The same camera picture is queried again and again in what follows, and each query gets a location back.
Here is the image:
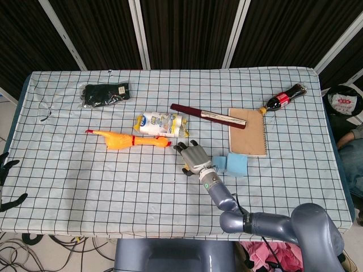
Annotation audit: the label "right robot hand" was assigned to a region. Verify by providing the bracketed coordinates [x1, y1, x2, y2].
[173, 139, 214, 176]

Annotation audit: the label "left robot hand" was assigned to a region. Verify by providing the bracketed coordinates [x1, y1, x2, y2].
[0, 152, 29, 213]

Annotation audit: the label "medium blue foam cube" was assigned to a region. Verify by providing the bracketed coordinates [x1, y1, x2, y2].
[212, 155, 229, 174]

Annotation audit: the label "large blue foam cube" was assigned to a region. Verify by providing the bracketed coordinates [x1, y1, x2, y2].
[225, 153, 248, 178]

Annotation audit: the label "dark red folded fan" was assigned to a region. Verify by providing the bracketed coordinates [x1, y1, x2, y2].
[170, 103, 247, 130]

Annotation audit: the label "brown spiral notebook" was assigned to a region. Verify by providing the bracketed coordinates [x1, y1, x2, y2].
[228, 108, 268, 158]

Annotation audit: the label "yellow rubber chicken toy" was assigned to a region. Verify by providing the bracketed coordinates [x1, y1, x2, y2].
[85, 129, 173, 152]

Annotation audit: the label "black grid white tablecloth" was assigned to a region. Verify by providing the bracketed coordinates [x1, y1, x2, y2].
[0, 67, 354, 239]

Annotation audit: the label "blue grey robot torso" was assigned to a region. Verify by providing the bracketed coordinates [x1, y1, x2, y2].
[113, 237, 238, 272]

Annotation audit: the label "cola bottle with red label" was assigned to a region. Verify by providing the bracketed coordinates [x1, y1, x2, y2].
[258, 83, 309, 115]

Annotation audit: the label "black gloves in plastic bag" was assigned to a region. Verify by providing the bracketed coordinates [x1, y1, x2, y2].
[79, 81, 132, 109]

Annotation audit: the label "pink crumpled cloth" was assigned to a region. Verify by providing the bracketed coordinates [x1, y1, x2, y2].
[239, 240, 304, 272]

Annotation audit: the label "person in blue jeans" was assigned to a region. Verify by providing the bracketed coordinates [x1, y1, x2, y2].
[336, 121, 363, 199]

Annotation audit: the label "black bin with white bag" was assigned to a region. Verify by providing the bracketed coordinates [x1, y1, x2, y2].
[323, 84, 363, 125]

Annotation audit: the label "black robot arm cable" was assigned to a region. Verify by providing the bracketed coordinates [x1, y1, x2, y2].
[232, 194, 284, 272]

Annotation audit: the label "tangled floor cables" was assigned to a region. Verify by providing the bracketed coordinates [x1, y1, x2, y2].
[0, 231, 117, 272]

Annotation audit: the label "upright white partition post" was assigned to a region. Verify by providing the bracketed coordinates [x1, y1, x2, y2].
[128, 0, 151, 70]

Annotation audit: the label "slanted white partition post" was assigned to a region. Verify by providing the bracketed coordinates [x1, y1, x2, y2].
[38, 0, 87, 71]

